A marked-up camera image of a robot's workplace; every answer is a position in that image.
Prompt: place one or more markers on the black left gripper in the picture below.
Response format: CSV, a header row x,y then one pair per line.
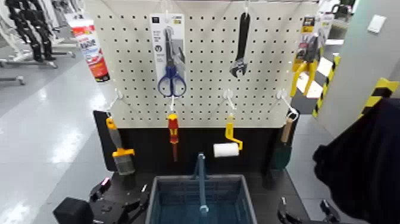
x,y
112,209

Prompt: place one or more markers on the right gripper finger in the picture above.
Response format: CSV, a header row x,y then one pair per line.
x,y
285,212
329,211

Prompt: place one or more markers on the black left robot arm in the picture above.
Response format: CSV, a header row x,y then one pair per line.
x,y
72,211

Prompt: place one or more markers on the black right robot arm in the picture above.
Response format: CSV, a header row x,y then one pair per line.
x,y
365,165

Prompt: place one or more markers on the black backing board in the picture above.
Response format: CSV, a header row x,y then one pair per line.
x,y
150,147

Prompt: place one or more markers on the red yellow screwdriver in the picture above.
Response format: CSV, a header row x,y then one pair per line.
x,y
173,128

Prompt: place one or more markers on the yellow paint roller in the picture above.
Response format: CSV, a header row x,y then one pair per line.
x,y
225,149

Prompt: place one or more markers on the white pegboard hook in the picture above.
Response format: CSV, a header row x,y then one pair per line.
x,y
118,94
247,7
172,104
286,101
228,95

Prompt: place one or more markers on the yellow black hazard strip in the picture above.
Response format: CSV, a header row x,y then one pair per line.
x,y
376,94
326,86

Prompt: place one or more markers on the blue scissors on card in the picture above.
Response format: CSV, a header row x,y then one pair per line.
x,y
170,62

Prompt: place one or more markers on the red white sealant cartridge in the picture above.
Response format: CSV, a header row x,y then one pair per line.
x,y
92,50

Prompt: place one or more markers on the yellow pliers on card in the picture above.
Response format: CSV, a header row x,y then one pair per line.
x,y
307,59

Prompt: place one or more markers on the white perforated pegboard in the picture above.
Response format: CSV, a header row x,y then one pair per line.
x,y
206,62

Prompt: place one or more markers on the black adjustable wrench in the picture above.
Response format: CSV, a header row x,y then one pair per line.
x,y
241,47

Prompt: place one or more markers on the black robot on stand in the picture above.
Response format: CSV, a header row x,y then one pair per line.
x,y
29,28

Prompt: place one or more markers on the white wall plate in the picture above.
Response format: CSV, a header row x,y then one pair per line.
x,y
376,23

